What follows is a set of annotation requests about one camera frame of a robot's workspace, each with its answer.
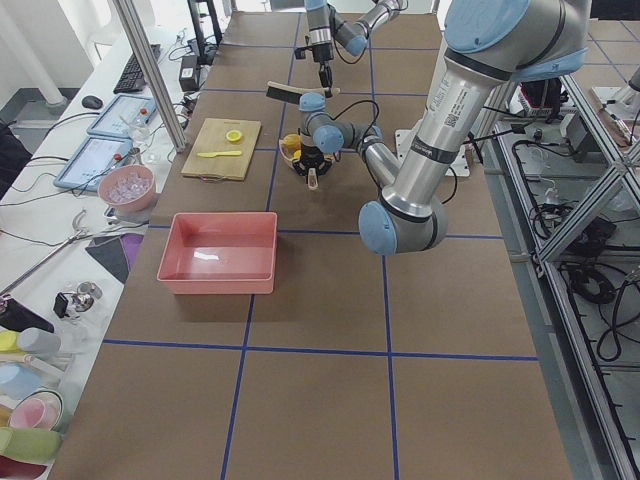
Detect black keyboard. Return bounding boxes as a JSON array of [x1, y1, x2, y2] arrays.
[[113, 54, 147, 94]]

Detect black computer mouse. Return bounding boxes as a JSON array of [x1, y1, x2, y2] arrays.
[[81, 95, 104, 110]]

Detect light blue cup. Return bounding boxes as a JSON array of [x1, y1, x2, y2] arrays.
[[0, 363, 42, 400]]

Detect pink cup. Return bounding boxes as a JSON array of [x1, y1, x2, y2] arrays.
[[8, 390, 64, 430]]

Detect brown toy potato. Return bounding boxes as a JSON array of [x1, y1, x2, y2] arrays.
[[279, 143, 292, 157]]

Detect yellow lemon slices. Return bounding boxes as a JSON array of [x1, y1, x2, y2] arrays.
[[225, 129, 243, 143]]

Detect grey cup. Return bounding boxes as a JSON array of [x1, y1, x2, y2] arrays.
[[17, 327, 61, 357]]

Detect beige plastic dustpan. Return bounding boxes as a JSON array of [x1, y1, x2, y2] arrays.
[[279, 134, 335, 191]]

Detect black power adapter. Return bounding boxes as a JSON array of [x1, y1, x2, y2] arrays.
[[179, 55, 201, 92]]

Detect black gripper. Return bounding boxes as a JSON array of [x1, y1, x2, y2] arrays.
[[292, 147, 334, 177], [294, 43, 333, 98]]

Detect blue tablet lower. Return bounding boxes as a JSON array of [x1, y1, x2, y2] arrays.
[[53, 136, 133, 192]]

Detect yellow plastic knife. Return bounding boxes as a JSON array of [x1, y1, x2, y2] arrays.
[[196, 150, 243, 158]]

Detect blue tablet upper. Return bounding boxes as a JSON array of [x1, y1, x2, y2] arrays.
[[86, 93, 156, 138]]

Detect pink bowl with ice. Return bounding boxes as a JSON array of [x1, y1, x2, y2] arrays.
[[98, 165, 156, 213]]

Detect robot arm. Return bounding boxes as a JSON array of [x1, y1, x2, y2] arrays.
[[299, 1, 591, 256], [294, 0, 408, 97]]

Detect pink plastic bin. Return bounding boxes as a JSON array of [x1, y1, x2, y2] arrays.
[[157, 212, 277, 295]]

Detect beige hand brush black bristles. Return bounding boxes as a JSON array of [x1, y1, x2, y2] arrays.
[[266, 81, 341, 105]]

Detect aluminium frame post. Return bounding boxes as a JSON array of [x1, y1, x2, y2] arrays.
[[113, 0, 187, 153]]

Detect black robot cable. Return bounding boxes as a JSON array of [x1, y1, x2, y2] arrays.
[[324, 99, 381, 139]]

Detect grey cloth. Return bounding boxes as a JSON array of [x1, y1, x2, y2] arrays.
[[85, 235, 131, 284]]

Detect purple cloth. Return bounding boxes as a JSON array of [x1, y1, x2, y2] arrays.
[[120, 233, 144, 270]]

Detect metal tongs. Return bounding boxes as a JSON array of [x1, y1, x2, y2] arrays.
[[0, 207, 91, 296]]

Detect green container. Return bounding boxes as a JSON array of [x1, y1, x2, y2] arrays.
[[1, 427, 62, 464]]

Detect aluminium frame rail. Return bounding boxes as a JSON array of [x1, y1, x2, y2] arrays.
[[489, 77, 639, 479]]

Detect bamboo cutting board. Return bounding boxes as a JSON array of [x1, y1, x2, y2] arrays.
[[181, 118, 262, 181]]

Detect blue tablet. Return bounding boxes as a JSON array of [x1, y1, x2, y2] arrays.
[[86, 93, 156, 138], [53, 136, 133, 192]]

